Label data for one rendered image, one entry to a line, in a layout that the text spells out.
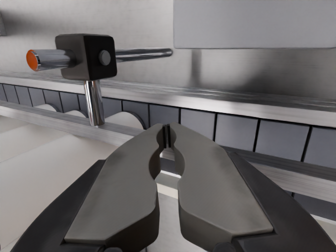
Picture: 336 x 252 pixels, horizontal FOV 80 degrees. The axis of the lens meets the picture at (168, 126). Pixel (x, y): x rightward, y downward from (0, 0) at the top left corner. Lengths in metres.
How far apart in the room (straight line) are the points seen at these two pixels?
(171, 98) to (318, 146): 0.14
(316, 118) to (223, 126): 0.07
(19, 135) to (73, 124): 0.09
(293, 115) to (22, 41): 0.45
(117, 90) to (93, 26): 0.12
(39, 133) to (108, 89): 0.09
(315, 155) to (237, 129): 0.06
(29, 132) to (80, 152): 0.09
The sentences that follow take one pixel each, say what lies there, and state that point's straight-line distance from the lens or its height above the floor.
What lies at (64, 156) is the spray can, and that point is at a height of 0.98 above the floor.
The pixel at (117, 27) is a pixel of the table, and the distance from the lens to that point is 0.31.
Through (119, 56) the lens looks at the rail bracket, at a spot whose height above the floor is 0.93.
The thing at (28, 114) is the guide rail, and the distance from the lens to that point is 0.24.
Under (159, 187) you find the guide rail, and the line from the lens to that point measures 0.22.
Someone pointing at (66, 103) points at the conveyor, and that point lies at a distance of 0.33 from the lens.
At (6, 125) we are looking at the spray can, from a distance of 0.32.
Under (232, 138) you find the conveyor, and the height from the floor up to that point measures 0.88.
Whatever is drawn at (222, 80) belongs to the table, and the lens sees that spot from 0.24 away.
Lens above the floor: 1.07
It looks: 56 degrees down
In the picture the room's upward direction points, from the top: 126 degrees counter-clockwise
